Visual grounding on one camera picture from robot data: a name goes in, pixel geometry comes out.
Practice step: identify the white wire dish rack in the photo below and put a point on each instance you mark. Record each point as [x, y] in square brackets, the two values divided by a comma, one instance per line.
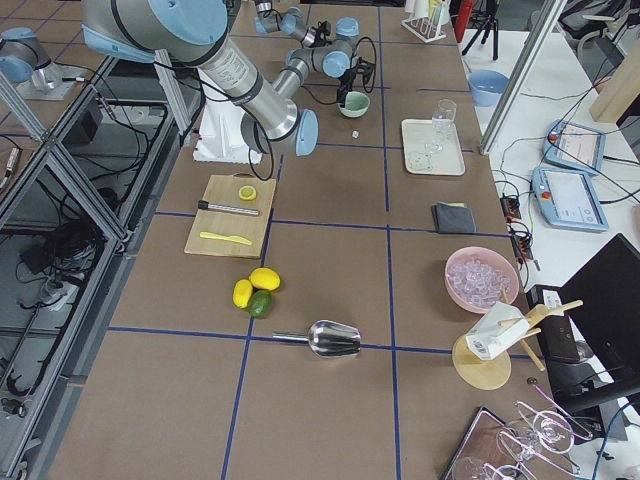
[426, 19]

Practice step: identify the clear wine glass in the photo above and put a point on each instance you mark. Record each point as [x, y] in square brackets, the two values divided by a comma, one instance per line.
[442, 120]

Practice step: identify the yellow lemon upper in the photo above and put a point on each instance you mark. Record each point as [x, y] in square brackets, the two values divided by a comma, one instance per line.
[242, 293]

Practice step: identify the aluminium frame post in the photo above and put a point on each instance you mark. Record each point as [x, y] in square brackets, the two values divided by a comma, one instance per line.
[547, 19]

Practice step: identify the metal ice scoop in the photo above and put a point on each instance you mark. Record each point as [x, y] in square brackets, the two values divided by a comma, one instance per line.
[327, 339]

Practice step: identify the grey yellow folded cloth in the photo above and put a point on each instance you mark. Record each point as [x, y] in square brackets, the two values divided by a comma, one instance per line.
[453, 218]

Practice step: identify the black camera tripod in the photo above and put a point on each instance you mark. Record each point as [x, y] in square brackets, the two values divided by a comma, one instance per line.
[487, 26]

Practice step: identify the teach pendant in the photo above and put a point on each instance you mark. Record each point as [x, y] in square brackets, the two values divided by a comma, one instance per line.
[567, 200]
[574, 146]

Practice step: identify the green avocado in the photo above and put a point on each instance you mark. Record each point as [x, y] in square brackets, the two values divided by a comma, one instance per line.
[260, 304]

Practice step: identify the teach pendant far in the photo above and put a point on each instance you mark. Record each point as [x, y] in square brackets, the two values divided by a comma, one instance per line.
[574, 146]

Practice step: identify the blue bowl on side table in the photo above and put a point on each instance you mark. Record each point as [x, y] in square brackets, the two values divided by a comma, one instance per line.
[487, 87]

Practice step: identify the cream bear tray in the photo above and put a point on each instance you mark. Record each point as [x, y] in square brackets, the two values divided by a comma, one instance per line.
[416, 133]

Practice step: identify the teach pendant near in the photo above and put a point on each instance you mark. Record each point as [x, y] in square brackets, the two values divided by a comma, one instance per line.
[567, 200]

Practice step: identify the black monitor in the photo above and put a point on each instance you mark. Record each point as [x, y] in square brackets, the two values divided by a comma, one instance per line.
[608, 320]

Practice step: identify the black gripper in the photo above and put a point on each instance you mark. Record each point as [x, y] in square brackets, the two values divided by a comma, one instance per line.
[347, 80]
[317, 39]

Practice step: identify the yellow lemon round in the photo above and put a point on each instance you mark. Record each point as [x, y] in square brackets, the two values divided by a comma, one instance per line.
[264, 278]

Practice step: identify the pink bowl of ice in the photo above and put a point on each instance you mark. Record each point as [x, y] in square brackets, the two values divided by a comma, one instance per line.
[476, 278]

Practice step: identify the lemon half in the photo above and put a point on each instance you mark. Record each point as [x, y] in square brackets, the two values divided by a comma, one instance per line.
[247, 193]

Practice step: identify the wooden cutting board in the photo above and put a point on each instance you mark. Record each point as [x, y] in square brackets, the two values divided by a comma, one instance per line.
[223, 189]

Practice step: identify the glasses rack tray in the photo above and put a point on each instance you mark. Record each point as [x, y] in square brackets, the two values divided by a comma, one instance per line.
[533, 445]

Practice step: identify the white carton on stand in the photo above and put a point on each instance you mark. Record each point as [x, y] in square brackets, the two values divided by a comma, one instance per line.
[500, 328]

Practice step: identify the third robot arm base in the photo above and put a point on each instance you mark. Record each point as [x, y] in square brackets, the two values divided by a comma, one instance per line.
[26, 63]

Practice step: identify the wooden cup stand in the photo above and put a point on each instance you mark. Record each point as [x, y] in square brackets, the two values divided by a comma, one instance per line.
[493, 374]

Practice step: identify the pale green bowl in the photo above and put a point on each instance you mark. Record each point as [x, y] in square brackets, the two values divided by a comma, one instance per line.
[356, 105]

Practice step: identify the yellow plastic knife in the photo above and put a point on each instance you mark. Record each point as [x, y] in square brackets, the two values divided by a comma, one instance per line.
[228, 238]

